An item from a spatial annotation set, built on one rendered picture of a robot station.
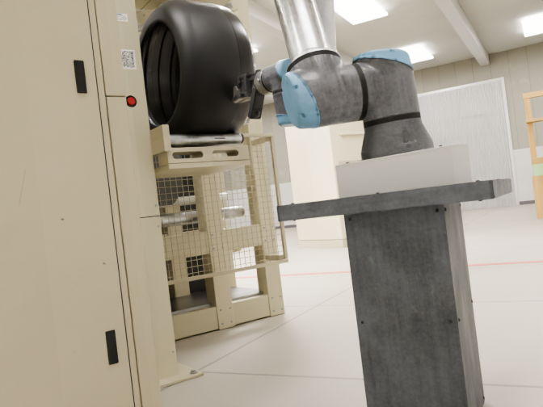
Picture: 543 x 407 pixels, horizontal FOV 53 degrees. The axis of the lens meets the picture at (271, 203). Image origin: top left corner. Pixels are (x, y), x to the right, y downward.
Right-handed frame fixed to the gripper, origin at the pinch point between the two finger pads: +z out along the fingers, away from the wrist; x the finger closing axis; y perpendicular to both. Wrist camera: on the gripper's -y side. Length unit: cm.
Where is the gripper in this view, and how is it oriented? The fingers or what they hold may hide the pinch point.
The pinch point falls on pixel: (235, 102)
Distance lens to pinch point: 212.7
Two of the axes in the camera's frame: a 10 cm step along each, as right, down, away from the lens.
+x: -8.2, 0.9, -5.7
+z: -5.7, 0.8, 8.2
